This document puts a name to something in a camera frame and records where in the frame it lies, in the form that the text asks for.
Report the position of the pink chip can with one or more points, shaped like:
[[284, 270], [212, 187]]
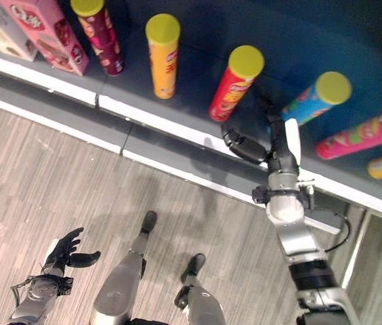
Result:
[[357, 139]]

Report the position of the pink snack box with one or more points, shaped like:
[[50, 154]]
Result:
[[48, 34]]

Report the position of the silver robot leg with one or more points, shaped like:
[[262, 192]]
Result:
[[126, 271], [197, 294]]

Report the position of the maroon chip can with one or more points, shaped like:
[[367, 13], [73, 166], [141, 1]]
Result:
[[100, 37]]

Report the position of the grey shelf with white edge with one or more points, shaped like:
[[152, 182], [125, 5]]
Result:
[[191, 101]]

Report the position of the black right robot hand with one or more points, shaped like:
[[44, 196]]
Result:
[[279, 142]]

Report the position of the silver left robot leg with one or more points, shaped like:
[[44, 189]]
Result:
[[126, 271]]

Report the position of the orange chip can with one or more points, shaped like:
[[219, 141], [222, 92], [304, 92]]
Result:
[[164, 57]]

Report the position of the red chip can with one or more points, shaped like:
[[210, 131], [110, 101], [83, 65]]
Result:
[[235, 84]]

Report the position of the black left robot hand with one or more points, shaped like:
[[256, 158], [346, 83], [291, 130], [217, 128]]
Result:
[[63, 250]]

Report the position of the silver right robot leg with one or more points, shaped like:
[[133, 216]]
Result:
[[197, 294]]

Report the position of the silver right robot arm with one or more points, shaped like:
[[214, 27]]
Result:
[[296, 237]]

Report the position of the blue chip can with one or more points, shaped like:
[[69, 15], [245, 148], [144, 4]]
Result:
[[316, 98]]

